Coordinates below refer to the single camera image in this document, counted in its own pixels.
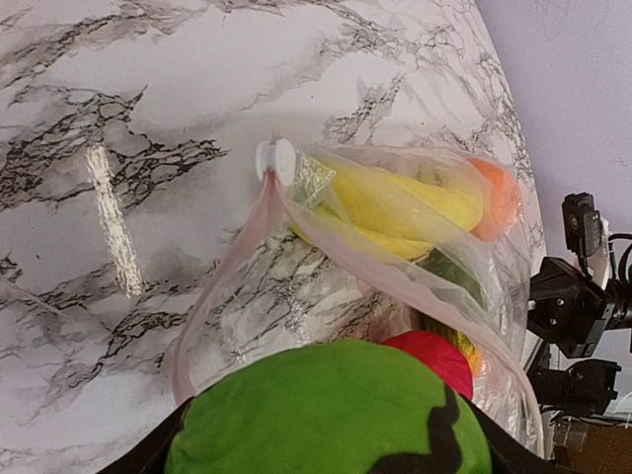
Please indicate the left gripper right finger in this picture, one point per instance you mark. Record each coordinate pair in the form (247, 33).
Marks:
(507, 454)

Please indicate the fake orange fruit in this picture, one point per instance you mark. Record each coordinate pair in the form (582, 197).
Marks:
(505, 205)

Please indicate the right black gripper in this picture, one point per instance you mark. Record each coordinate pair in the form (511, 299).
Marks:
(568, 309)

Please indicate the fake red food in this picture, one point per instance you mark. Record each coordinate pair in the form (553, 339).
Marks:
(439, 355)

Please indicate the fake yellow banana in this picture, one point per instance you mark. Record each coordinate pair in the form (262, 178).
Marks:
(406, 203)

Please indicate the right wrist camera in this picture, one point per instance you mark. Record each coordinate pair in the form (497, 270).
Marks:
(586, 236)

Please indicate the fake green lettuce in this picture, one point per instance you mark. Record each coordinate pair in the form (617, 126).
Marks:
(344, 407)

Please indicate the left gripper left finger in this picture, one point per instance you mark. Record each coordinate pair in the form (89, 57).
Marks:
(149, 456)

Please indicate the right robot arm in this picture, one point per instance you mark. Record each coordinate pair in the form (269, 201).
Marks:
(579, 387)

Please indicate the clear zip top bag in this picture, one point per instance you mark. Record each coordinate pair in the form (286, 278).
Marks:
(480, 290)

